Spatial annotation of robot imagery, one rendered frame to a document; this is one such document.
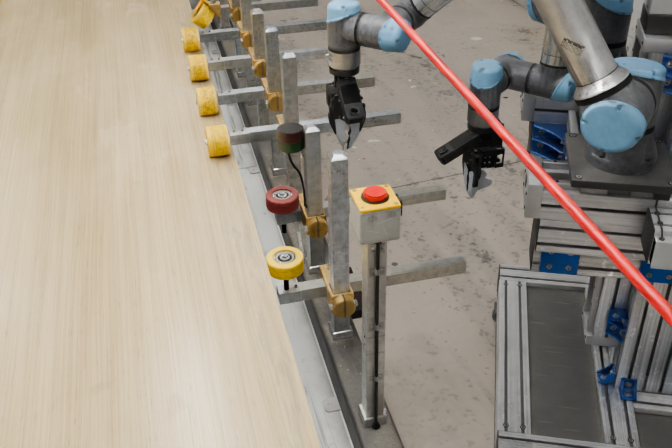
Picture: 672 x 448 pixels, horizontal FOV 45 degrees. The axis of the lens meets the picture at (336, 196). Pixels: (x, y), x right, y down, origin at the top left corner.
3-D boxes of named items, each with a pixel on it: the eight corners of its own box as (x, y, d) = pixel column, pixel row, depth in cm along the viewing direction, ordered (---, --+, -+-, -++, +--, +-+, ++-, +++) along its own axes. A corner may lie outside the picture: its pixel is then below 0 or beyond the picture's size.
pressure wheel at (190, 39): (200, 48, 270) (200, 52, 278) (197, 24, 270) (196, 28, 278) (182, 50, 269) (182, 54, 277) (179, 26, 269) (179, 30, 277)
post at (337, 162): (346, 331, 186) (343, 147, 161) (350, 341, 183) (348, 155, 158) (331, 334, 185) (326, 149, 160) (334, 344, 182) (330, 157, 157)
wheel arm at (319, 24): (332, 26, 285) (331, 16, 283) (334, 29, 282) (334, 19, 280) (189, 40, 275) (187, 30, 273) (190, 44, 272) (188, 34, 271)
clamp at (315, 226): (316, 207, 206) (315, 190, 203) (329, 237, 195) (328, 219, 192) (294, 211, 205) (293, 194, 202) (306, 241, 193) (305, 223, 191)
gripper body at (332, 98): (355, 102, 201) (354, 56, 194) (364, 117, 194) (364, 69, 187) (325, 105, 200) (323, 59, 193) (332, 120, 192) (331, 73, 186)
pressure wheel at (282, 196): (297, 220, 205) (295, 181, 199) (303, 238, 198) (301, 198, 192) (265, 225, 203) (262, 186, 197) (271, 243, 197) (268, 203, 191)
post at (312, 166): (322, 287, 210) (316, 120, 185) (325, 295, 207) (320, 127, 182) (308, 289, 209) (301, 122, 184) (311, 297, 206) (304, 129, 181)
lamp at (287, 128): (304, 200, 196) (300, 120, 185) (309, 213, 192) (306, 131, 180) (280, 204, 195) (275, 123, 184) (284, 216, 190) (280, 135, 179)
